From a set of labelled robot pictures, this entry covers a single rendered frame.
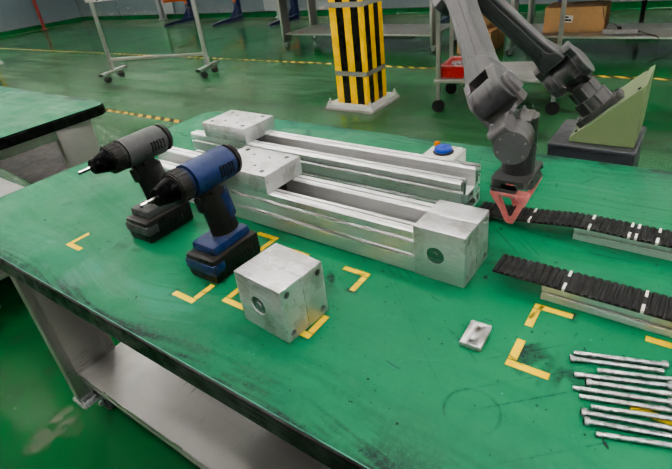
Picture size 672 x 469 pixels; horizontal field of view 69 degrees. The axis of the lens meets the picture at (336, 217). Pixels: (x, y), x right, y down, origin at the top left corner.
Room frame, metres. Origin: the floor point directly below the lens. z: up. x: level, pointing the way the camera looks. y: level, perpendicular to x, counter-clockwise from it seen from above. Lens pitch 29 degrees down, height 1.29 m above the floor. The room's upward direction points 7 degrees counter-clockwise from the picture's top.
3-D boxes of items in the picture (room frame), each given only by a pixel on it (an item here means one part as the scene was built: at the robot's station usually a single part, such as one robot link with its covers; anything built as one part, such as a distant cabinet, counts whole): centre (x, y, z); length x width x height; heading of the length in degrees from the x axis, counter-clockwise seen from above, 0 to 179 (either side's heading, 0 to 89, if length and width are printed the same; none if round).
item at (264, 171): (0.97, 0.16, 0.87); 0.16 x 0.11 x 0.07; 51
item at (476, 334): (0.51, -0.18, 0.78); 0.05 x 0.03 x 0.01; 144
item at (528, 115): (0.79, -0.34, 0.97); 0.07 x 0.06 x 0.07; 150
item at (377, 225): (0.97, 0.16, 0.82); 0.80 x 0.10 x 0.09; 51
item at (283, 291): (0.61, 0.09, 0.83); 0.11 x 0.10 x 0.10; 136
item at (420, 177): (1.11, 0.04, 0.82); 0.80 x 0.10 x 0.09; 51
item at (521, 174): (0.80, -0.34, 0.91); 0.10 x 0.07 x 0.07; 141
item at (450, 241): (0.69, -0.20, 0.83); 0.12 x 0.09 x 0.10; 141
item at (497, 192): (0.79, -0.33, 0.84); 0.07 x 0.07 x 0.09; 51
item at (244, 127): (1.27, 0.23, 0.87); 0.16 x 0.11 x 0.07; 51
